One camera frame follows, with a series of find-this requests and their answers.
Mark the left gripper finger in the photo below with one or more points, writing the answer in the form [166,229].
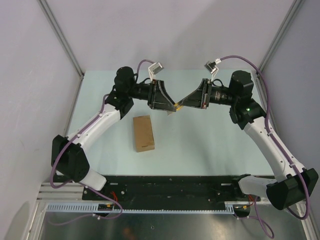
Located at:
[162,95]
[163,106]

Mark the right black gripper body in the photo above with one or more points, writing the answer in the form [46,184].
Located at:
[206,89]

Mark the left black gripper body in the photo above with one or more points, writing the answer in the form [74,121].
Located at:
[152,92]

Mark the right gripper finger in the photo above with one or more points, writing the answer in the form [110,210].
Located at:
[198,95]
[193,103]

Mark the yellow utility knife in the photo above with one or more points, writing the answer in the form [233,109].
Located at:
[177,107]

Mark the brown cardboard express box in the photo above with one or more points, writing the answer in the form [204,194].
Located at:
[143,133]

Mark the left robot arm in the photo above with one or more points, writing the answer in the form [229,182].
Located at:
[68,156]

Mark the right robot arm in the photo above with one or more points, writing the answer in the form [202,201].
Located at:
[292,182]

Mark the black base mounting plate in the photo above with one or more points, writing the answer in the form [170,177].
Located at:
[231,180]

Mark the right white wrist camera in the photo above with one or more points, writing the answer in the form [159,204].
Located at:
[212,67]

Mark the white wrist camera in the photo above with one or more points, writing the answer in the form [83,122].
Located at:
[154,69]
[212,67]

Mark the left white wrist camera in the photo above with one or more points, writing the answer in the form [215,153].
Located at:
[154,69]

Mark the right aluminium frame post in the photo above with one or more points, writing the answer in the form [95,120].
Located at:
[281,33]

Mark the aluminium frame post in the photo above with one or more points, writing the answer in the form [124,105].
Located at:
[281,33]
[52,20]

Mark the left aluminium frame post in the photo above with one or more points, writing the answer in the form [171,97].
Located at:
[52,20]

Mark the aluminium front cross rail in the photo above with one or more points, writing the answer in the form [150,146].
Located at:
[60,192]

